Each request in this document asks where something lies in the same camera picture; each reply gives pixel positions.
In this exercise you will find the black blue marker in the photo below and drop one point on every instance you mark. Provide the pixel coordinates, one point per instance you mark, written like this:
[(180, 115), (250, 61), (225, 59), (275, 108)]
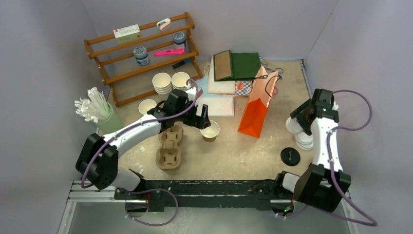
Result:
[(181, 63)]

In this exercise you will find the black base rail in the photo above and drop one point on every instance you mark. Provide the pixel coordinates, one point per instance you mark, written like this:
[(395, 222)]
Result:
[(262, 195)]

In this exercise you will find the blue white jar right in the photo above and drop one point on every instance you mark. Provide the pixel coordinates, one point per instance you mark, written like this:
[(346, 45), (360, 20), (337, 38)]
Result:
[(179, 40)]

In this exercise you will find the wooden shelf rack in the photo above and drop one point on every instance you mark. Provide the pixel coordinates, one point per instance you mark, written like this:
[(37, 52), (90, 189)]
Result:
[(148, 50)]

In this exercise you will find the green straw holder cup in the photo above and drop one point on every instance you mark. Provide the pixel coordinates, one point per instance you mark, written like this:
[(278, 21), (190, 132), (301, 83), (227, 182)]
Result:
[(112, 123)]

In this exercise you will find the white pink clip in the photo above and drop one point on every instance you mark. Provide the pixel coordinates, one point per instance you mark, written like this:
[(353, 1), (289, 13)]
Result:
[(164, 24)]

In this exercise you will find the pink marker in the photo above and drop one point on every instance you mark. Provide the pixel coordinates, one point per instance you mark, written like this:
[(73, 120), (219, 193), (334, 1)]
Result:
[(169, 52)]

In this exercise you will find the brown paper cup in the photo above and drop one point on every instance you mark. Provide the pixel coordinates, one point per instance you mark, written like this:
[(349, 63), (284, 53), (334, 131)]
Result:
[(210, 133), (146, 105)]

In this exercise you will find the left white cup stack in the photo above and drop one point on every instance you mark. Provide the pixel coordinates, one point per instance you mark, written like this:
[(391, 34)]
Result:
[(162, 84)]

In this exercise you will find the blue white jar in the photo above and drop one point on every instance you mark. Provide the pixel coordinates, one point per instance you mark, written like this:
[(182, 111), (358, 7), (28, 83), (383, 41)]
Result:
[(141, 56), (179, 40)]

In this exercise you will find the orange paper bag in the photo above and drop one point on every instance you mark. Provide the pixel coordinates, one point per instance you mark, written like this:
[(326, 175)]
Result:
[(263, 88)]

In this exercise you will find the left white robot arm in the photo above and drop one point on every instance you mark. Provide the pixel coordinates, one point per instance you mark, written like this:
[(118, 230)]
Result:
[(98, 160)]

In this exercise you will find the white cup lid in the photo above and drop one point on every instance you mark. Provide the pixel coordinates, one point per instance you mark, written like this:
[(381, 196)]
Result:
[(304, 141)]

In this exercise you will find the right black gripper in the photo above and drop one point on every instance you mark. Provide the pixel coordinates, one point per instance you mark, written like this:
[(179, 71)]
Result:
[(304, 107)]

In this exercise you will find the right white cup stack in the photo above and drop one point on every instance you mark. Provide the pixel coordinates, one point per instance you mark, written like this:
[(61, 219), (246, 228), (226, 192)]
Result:
[(179, 81)]

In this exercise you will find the green paper bag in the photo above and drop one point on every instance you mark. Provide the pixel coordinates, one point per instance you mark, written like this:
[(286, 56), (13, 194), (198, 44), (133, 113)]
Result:
[(230, 66)]

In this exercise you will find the white green box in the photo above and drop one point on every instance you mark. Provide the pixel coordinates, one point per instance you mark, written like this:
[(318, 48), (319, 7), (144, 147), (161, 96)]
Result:
[(127, 34)]

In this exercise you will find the pulp cup carrier tray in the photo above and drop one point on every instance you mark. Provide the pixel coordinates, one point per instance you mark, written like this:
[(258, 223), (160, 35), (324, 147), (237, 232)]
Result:
[(169, 156)]

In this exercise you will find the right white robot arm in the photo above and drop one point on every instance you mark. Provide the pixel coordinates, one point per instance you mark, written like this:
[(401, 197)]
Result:
[(312, 125)]

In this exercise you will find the white cup stack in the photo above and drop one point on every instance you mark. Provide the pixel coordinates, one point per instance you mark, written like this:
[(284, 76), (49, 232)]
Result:
[(162, 84), (179, 81)]

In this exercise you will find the blue white jar left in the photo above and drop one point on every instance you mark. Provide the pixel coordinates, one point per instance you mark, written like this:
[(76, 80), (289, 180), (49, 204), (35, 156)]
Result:
[(141, 56)]

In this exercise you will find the white cup lid picked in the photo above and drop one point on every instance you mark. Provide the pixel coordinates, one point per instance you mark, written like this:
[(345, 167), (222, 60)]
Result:
[(293, 126)]

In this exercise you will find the blue checkered paper bag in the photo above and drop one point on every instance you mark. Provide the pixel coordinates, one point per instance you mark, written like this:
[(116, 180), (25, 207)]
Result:
[(243, 88)]

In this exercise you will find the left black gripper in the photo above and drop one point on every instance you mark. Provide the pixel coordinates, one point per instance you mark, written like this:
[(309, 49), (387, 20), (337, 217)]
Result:
[(201, 122)]

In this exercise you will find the black cup lid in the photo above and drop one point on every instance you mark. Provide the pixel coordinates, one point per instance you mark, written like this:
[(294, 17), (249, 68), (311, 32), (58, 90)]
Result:
[(290, 156)]

